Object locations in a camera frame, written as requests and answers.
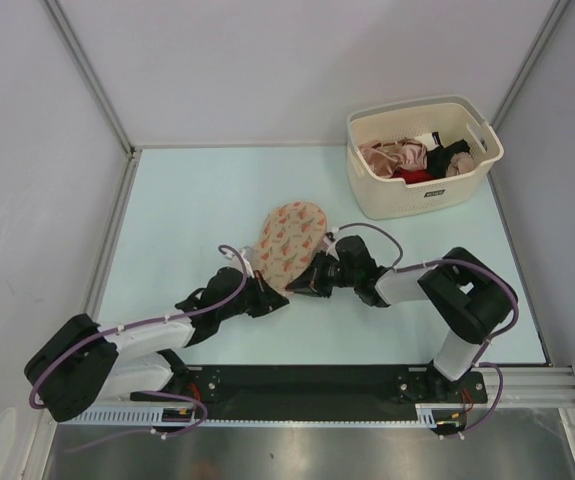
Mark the aluminium frame rail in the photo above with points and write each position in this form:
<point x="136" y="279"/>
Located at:
<point x="537" y="387"/>

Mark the pink satin garment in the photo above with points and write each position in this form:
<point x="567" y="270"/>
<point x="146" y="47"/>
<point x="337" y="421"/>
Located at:
<point x="387" y="159"/>

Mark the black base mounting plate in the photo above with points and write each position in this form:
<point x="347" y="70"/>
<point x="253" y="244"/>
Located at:
<point x="324" y="393"/>

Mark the pink floral mesh laundry bag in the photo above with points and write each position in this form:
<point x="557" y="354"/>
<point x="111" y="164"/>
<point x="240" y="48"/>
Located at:
<point x="289" y="237"/>

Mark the beige garment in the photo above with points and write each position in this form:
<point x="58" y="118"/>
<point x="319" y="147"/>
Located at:
<point x="461" y="163"/>

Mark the red garment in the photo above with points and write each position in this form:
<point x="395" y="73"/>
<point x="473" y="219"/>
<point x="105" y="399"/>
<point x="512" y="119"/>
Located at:
<point x="413" y="177"/>

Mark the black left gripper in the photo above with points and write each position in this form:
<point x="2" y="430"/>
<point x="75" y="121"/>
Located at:
<point x="267" y="299"/>

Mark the cream plastic laundry basket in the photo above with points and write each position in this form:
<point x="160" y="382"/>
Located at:
<point x="446" y="118"/>

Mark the white slotted cable duct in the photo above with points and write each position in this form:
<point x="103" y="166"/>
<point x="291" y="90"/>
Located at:
<point x="160" y="417"/>

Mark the black garment in basket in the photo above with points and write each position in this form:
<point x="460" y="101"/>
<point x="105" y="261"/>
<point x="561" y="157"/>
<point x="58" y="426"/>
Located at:
<point x="439" y="159"/>

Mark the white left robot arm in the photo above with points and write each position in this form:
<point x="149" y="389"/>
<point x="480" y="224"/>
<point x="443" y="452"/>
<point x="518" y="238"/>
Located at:
<point x="84" y="362"/>

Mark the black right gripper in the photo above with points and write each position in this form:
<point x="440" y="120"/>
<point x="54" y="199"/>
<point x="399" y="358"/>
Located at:
<point x="311" y="281"/>

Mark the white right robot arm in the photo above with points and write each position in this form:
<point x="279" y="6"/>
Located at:
<point x="476" y="304"/>

